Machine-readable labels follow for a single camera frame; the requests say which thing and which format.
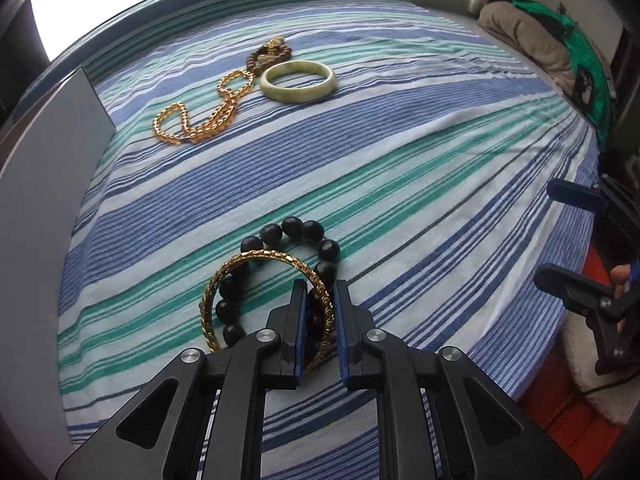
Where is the white fluffy rug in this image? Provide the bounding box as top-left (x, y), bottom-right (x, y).
top-left (562, 310), bottom-right (640, 427)

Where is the blue green striped bed sheet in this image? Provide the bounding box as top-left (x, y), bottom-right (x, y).
top-left (37, 0), bottom-right (601, 480)

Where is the person's right hand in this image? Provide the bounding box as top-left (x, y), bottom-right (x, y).
top-left (610, 264), bottom-right (635, 336)

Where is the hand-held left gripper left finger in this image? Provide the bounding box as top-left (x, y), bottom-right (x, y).
top-left (55, 279), bottom-right (308, 480)

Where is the pale green jade bangle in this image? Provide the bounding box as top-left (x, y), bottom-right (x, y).
top-left (259, 60), bottom-right (338, 105)

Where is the gold chain necklace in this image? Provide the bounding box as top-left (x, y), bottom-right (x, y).
top-left (152, 67), bottom-right (256, 147)

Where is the long white cardboard box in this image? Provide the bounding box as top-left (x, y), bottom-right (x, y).
top-left (0, 67), bottom-right (117, 480)

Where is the brown bead bracelet gold charm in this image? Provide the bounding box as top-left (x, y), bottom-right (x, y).
top-left (245, 36), bottom-right (295, 74)

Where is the gold filigree bangle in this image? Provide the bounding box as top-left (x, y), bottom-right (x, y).
top-left (200, 249), bottom-right (335, 373)

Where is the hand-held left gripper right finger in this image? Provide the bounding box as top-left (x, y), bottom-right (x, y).
top-left (334, 279), bottom-right (583, 480)

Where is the dark bead bracelet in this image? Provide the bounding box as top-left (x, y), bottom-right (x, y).
top-left (214, 216), bottom-right (342, 348)

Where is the green cloth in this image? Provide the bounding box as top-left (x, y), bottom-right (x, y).
top-left (510, 0), bottom-right (619, 153)

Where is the dark window screen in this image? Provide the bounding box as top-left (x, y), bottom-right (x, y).
top-left (0, 0), bottom-right (51, 128)

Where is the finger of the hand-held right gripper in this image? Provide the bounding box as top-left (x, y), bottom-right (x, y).
top-left (534, 262), bottom-right (640, 376)
top-left (547, 175), bottom-right (640, 261)

